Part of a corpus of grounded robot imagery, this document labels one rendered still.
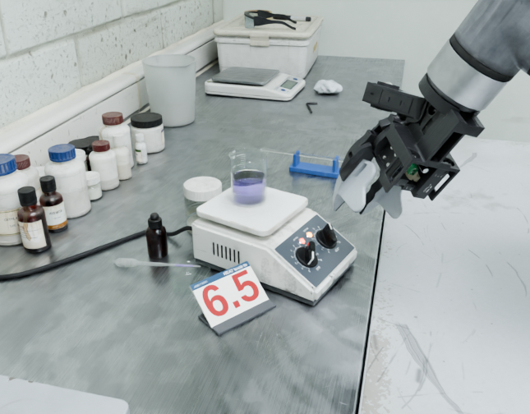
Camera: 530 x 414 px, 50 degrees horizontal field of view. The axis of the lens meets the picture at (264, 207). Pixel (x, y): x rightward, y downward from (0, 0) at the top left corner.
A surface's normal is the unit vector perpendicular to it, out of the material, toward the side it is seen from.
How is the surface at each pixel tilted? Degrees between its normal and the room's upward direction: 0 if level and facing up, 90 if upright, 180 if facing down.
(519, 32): 92
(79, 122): 90
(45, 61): 90
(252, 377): 0
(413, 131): 71
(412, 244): 0
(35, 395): 0
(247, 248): 90
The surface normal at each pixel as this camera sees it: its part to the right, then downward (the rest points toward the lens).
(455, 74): -0.67, 0.25
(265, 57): -0.21, 0.49
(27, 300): 0.00, -0.89
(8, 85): 0.97, 0.11
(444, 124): -0.88, -0.13
